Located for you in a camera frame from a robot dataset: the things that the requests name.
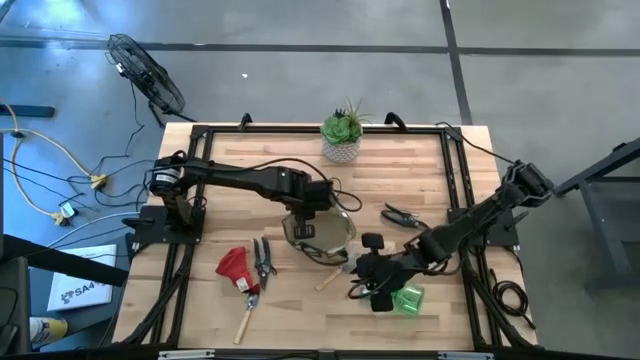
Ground coiled black cable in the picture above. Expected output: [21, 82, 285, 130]
[487, 267, 537, 331]

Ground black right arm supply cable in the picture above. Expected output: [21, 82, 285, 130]
[434, 121, 519, 166]

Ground yellow extension cable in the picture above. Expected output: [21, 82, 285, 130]
[0, 97, 109, 226]

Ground clear mesh tool bag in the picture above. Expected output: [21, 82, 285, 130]
[280, 207, 359, 267]

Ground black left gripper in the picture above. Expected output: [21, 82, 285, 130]
[292, 192, 336, 240]

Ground black aluminium table frame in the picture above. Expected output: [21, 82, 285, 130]
[114, 123, 536, 351]

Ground black pruning shears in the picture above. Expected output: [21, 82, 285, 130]
[379, 201, 431, 231]

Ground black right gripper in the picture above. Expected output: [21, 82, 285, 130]
[350, 232, 419, 314]

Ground black chair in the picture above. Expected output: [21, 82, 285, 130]
[0, 257, 31, 354]

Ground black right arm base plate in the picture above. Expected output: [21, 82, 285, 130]
[447, 207, 521, 247]

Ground black desk frame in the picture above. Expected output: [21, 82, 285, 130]
[0, 233, 130, 289]

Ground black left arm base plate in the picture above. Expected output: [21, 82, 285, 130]
[122, 204, 206, 246]

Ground dark metal side table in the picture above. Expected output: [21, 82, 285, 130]
[552, 137, 640, 294]

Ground wooden-handled garden trowel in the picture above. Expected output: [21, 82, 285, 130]
[232, 292, 261, 346]

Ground succulent in white pot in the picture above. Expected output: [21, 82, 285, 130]
[319, 97, 374, 165]

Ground black fan power cable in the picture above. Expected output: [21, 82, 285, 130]
[64, 82, 156, 209]

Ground silver table bracket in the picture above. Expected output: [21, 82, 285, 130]
[437, 351, 495, 360]
[157, 349, 216, 360]

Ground black floor fan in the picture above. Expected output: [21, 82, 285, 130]
[104, 32, 197, 129]

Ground white floor cable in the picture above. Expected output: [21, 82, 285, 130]
[47, 210, 141, 250]

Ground red gardening glove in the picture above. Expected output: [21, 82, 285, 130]
[214, 245, 262, 295]

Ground white printed cardboard box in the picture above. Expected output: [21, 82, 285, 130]
[46, 243, 119, 312]

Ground black floor bar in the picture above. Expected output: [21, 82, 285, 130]
[0, 104, 56, 119]

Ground yellow and white can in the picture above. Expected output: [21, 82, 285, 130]
[28, 316, 69, 346]

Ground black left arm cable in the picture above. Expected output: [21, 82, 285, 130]
[219, 157, 364, 214]

